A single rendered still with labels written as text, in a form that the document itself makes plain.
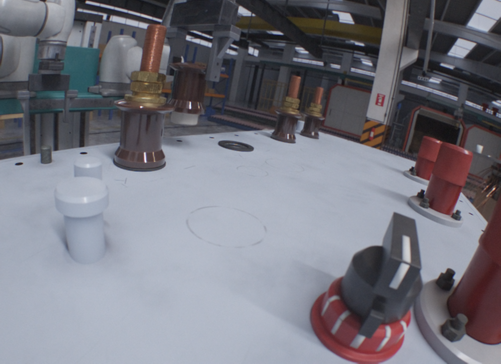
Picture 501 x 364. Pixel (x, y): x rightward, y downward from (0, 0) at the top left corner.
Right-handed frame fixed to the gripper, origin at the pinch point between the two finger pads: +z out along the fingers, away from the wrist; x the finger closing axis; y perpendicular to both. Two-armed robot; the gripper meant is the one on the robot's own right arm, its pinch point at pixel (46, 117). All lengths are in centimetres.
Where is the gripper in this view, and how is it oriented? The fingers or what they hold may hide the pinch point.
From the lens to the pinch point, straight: 89.8
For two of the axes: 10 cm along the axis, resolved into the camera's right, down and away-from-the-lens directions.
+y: -7.9, -3.2, 5.1
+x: -5.8, 1.5, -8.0
